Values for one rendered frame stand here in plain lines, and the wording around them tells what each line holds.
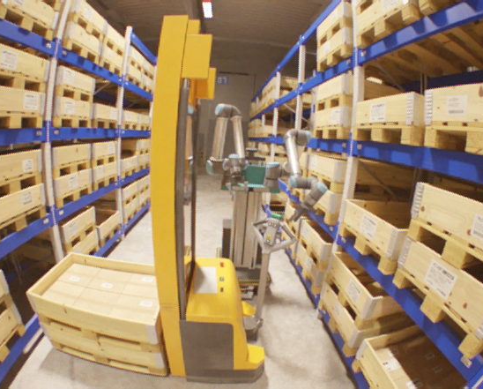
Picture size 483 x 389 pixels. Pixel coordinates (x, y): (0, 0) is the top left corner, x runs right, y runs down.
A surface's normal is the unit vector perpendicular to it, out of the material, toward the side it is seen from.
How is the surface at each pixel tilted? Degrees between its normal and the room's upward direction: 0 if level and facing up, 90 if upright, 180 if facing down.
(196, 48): 90
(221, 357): 90
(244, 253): 90
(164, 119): 90
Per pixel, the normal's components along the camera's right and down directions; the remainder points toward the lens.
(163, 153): 0.07, 0.24
